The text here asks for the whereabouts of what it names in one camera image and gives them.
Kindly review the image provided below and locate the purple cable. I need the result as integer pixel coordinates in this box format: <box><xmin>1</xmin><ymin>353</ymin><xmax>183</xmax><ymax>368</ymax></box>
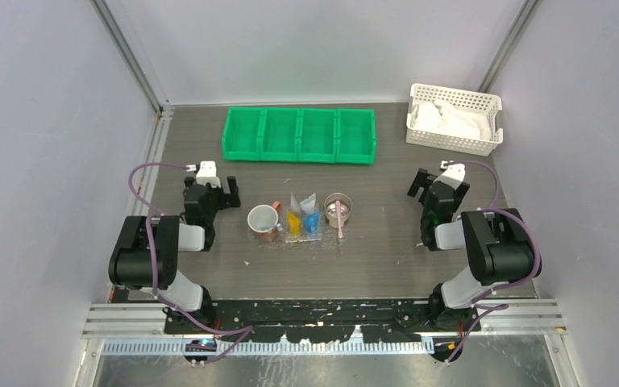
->
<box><xmin>128</xmin><ymin>162</ymin><xmax>255</xmax><ymax>364</ymax></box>
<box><xmin>445</xmin><ymin>160</ymin><xmax>542</xmax><ymax>364</ymax></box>

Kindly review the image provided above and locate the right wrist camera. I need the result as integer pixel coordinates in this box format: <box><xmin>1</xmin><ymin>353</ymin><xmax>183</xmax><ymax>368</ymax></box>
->
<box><xmin>434</xmin><ymin>161</ymin><xmax>466</xmax><ymax>189</ymax></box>

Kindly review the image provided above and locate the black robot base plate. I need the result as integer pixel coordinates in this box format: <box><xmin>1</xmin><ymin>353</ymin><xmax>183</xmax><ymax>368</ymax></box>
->
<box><xmin>162</xmin><ymin>298</ymin><xmax>478</xmax><ymax>361</ymax></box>

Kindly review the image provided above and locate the clear acrylic toothbrush holder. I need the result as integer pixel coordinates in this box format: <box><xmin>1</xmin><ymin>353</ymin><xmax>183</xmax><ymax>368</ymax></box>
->
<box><xmin>281</xmin><ymin>203</ymin><xmax>326</xmax><ymax>243</ymax></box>

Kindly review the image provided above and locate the yellow toothpaste tube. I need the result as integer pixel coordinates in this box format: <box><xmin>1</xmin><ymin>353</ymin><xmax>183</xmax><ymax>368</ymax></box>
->
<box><xmin>287</xmin><ymin>210</ymin><xmax>301</xmax><ymax>235</ymax></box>

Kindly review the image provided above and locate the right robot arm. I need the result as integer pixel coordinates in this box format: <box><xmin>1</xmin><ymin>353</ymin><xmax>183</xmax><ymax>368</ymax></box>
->
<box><xmin>407</xmin><ymin>164</ymin><xmax>542</xmax><ymax>331</ymax></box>

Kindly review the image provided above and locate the pink toothbrush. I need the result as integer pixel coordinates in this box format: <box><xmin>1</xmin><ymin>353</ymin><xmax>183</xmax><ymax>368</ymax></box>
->
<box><xmin>334</xmin><ymin>200</ymin><xmax>343</xmax><ymax>239</ymax></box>

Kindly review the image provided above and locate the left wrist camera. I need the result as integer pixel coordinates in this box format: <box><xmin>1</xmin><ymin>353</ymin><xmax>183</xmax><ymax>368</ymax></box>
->
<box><xmin>195</xmin><ymin>160</ymin><xmax>222</xmax><ymax>188</ymax></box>

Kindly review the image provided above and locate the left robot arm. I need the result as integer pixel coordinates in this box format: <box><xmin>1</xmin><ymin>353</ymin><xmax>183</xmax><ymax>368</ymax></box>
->
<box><xmin>108</xmin><ymin>176</ymin><xmax>240</xmax><ymax>334</ymax></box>

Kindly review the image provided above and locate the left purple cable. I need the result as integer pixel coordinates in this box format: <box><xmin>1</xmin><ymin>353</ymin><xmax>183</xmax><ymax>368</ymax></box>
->
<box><xmin>128</xmin><ymin>162</ymin><xmax>255</xmax><ymax>364</ymax></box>

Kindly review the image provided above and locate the clear oval acrylic tray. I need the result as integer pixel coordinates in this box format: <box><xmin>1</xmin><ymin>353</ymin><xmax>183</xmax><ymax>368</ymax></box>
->
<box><xmin>247</xmin><ymin>202</ymin><xmax>345</xmax><ymax>246</ymax></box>

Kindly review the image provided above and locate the brown steel cup with handle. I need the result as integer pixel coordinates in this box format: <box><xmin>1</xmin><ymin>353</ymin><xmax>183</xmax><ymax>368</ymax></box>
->
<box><xmin>247</xmin><ymin>201</ymin><xmax>281</xmax><ymax>243</ymax></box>

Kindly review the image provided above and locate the white perforated plastic basket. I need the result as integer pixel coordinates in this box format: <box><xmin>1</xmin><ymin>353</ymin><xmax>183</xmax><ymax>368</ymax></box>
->
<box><xmin>405</xmin><ymin>83</ymin><xmax>504</xmax><ymax>156</ymax></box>

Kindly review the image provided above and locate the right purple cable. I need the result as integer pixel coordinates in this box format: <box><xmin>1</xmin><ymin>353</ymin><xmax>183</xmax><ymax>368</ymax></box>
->
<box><xmin>445</xmin><ymin>160</ymin><xmax>542</xmax><ymax>364</ymax></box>

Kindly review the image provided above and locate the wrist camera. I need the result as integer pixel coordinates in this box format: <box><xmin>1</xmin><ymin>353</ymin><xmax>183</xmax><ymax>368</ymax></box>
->
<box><xmin>434</xmin><ymin>161</ymin><xmax>466</xmax><ymax>189</ymax></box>
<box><xmin>195</xmin><ymin>160</ymin><xmax>222</xmax><ymax>188</ymax></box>

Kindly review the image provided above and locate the blue toothpaste tube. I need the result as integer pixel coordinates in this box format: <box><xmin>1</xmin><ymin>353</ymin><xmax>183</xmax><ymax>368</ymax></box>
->
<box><xmin>302</xmin><ymin>211</ymin><xmax>322</xmax><ymax>235</ymax></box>

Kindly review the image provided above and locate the white toothpaste tube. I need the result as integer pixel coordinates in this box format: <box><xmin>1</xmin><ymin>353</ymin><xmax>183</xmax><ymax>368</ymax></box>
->
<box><xmin>299</xmin><ymin>193</ymin><xmax>316</xmax><ymax>216</ymax></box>
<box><xmin>289</xmin><ymin>193</ymin><xmax>301</xmax><ymax>218</ymax></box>

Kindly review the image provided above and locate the white cloth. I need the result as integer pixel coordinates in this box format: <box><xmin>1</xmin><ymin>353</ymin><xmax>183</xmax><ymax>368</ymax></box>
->
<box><xmin>412</xmin><ymin>99</ymin><xmax>492</xmax><ymax>140</ymax></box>

